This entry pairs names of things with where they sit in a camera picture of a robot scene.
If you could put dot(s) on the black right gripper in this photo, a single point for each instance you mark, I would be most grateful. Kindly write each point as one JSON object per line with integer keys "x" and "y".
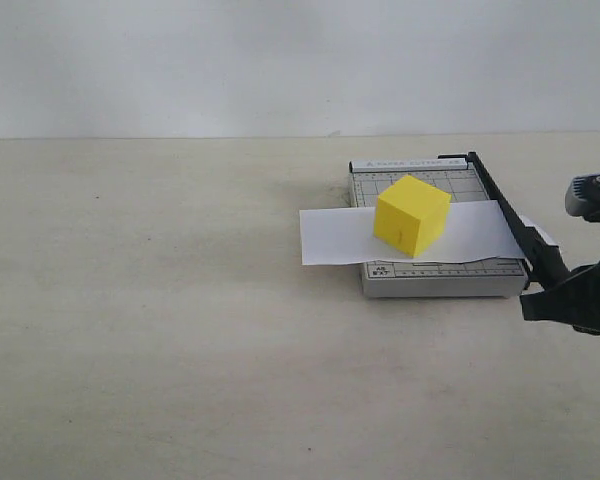
{"x": 570, "y": 297}

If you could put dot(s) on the black cutter blade lever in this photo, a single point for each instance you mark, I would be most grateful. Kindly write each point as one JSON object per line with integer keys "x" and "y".
{"x": 520, "y": 230}

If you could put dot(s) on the white paper sheet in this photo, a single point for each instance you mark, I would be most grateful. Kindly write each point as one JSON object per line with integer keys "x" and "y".
{"x": 474, "y": 231}

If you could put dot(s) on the yellow foam cube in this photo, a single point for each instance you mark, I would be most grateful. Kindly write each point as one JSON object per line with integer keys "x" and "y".
{"x": 411, "y": 215}

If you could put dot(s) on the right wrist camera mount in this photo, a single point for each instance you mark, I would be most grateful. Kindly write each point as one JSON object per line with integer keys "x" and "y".
{"x": 582, "y": 199}

